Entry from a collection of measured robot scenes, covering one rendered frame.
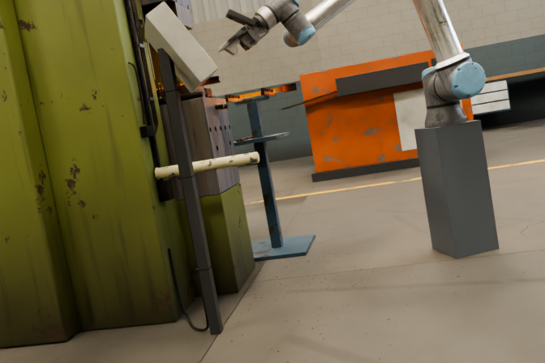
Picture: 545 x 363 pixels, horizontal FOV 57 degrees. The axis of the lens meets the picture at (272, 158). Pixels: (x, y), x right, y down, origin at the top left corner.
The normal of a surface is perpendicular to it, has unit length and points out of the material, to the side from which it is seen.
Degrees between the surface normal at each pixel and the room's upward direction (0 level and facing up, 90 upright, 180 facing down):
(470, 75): 95
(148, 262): 90
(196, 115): 90
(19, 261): 90
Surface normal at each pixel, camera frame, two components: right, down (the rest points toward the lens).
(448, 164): 0.16, 0.04
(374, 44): -0.18, 0.10
